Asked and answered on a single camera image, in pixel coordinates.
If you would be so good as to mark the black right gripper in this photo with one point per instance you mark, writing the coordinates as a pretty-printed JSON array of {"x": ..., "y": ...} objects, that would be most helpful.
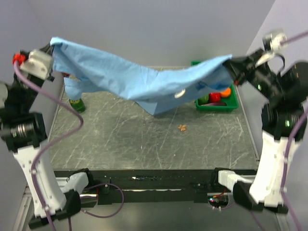
[{"x": 240, "y": 68}]

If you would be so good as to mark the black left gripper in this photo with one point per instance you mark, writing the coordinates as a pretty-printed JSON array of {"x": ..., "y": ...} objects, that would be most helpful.
[{"x": 47, "y": 48}]

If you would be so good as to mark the brown gold brooch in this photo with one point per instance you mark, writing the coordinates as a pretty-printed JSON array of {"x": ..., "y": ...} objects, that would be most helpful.
[{"x": 182, "y": 128}]

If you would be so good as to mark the light blue shirt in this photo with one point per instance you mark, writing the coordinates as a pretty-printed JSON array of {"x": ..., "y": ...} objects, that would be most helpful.
[{"x": 95, "y": 70}]

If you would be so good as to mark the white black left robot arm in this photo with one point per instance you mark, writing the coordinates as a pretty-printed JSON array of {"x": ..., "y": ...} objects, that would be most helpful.
[{"x": 24, "y": 131}]

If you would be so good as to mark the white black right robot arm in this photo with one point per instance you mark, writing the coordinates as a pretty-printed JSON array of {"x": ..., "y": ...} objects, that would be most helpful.
[{"x": 284, "y": 122}]

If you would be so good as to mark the orange toy carrot slice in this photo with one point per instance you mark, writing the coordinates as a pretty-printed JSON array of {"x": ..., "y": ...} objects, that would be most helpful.
[{"x": 226, "y": 93}]

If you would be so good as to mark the green plastic tray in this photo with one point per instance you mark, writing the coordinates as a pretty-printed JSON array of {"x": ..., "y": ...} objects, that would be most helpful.
[{"x": 225, "y": 101}]

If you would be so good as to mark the red toy bell pepper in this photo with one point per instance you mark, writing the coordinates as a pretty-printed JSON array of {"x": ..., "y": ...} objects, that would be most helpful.
[{"x": 214, "y": 97}]

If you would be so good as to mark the green toy bell pepper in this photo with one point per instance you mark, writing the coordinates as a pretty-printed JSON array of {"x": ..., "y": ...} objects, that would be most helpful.
[{"x": 203, "y": 100}]

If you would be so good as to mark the green glass bottle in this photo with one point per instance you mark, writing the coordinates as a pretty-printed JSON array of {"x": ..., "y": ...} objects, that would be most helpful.
[{"x": 78, "y": 105}]

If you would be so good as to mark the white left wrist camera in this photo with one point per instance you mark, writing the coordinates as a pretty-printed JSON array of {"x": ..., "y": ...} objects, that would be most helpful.
[{"x": 38, "y": 64}]

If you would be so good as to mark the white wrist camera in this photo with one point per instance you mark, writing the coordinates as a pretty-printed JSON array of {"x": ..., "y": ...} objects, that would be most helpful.
[
  {"x": 273, "y": 40},
  {"x": 38, "y": 64}
]

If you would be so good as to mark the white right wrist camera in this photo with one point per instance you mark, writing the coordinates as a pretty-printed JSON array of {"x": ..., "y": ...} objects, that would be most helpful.
[{"x": 273, "y": 40}]

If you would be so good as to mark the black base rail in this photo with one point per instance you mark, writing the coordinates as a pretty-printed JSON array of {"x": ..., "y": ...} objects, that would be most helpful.
[{"x": 133, "y": 186}]

